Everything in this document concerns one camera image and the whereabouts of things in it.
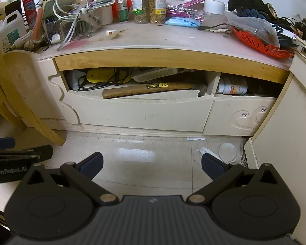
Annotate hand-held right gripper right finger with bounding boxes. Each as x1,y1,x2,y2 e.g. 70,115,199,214
186,153,283,207

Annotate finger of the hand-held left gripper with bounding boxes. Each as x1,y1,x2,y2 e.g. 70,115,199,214
0,145,53,163
0,137,16,150

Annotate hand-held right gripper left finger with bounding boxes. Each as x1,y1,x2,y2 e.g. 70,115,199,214
22,152,119,207

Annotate large cream drawer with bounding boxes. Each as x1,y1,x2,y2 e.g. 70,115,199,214
62,89,215,133

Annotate small cream drawer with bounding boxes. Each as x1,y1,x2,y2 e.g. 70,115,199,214
203,93,277,136

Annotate wooden chair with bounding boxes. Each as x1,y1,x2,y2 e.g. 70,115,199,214
0,0,67,146

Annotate white cloth bag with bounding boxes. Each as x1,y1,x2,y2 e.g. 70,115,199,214
66,70,87,91

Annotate cream side cabinet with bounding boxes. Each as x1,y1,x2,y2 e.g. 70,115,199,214
243,52,306,243

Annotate white pill bottle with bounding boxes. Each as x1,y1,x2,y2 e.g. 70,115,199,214
217,77,248,95

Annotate yellow plastic device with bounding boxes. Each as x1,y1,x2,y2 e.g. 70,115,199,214
86,68,132,83

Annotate white light bulb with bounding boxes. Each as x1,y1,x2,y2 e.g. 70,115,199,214
10,31,33,50

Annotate white vented box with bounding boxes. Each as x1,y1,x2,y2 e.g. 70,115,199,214
131,68,179,84

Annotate white plastic jug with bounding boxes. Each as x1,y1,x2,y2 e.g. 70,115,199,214
0,10,28,54

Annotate orange tube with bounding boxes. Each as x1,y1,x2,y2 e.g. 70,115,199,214
32,6,45,44

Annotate cream wooden cabinet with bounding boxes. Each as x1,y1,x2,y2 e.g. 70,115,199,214
2,0,296,137

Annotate clear acrylic organizer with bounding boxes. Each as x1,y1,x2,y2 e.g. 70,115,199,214
42,5,102,44

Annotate red white spray can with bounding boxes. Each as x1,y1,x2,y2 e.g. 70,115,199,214
21,0,37,30

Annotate clear plastic bag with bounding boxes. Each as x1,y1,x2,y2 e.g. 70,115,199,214
226,10,281,48

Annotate blue face mask pack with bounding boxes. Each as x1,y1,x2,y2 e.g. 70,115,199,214
165,17,202,28

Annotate green white bottle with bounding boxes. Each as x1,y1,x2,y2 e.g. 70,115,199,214
118,0,130,23

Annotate pink plastic package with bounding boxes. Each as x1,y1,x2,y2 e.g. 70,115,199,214
166,0,225,18

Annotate white plastic jar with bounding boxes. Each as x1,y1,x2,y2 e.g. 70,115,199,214
201,0,225,23

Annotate jar of green dried herbs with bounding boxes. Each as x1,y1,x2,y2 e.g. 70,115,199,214
132,0,150,24

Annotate carded blister package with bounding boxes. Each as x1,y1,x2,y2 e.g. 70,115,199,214
90,0,125,7

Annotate jar with yellow label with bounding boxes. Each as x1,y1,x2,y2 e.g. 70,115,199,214
149,0,167,24

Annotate white plastic ring lid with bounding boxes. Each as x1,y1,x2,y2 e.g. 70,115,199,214
218,142,239,162

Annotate wooden handle hammer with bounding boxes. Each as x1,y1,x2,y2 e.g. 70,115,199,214
102,82,208,99

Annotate thin black plug cable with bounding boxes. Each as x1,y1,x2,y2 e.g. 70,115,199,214
197,23,232,30

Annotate white coiled cable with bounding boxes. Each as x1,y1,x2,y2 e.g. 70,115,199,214
55,0,92,51

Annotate black tangled cables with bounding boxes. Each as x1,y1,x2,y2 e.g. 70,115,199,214
266,2,306,49

